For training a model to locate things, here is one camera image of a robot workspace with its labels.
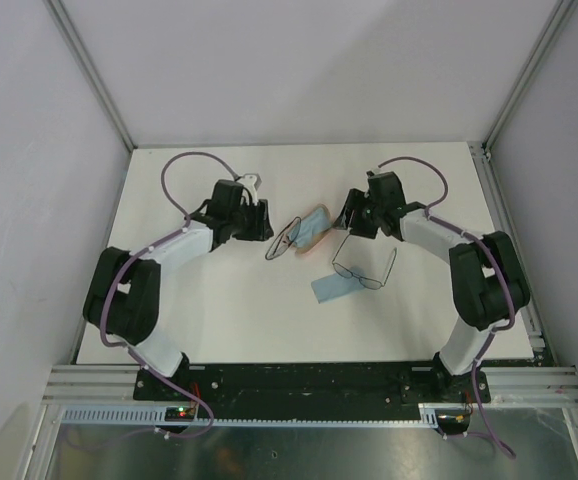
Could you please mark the left controller board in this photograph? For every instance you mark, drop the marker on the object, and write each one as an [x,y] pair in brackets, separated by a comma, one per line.
[180,413]

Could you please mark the aluminium frame post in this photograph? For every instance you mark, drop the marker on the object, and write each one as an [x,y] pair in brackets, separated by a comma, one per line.
[82,57]
[549,34]

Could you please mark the right aluminium frame post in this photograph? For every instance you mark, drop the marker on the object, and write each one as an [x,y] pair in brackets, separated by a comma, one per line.
[549,34]

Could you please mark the left aluminium frame post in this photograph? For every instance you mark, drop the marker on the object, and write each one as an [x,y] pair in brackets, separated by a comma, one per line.
[82,57]

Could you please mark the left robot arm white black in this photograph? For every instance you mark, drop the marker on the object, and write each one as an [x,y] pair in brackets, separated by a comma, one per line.
[123,300]

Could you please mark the thin wire frame glasses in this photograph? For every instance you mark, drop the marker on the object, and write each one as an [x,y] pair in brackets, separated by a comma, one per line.
[369,261]

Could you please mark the controller board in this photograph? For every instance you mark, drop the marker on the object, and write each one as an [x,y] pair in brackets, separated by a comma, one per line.
[453,422]
[180,413]

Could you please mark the pink glasses case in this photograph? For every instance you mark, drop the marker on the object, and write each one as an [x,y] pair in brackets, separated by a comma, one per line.
[314,230]

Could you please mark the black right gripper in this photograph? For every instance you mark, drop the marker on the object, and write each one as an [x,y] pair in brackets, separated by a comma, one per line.
[355,201]

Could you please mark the right controller board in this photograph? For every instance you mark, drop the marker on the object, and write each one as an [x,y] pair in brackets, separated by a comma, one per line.
[453,422]

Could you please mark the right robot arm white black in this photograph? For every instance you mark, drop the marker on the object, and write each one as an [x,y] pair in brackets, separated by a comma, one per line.
[488,284]

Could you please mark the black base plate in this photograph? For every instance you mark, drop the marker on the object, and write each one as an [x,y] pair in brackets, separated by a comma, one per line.
[313,392]

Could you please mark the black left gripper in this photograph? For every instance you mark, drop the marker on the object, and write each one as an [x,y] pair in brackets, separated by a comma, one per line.
[260,229]

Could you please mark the blue cleaning cloth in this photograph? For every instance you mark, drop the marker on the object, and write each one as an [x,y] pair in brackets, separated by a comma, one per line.
[309,227]
[334,286]

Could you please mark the black frame glasses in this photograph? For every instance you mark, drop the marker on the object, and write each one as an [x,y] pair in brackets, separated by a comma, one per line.
[284,240]

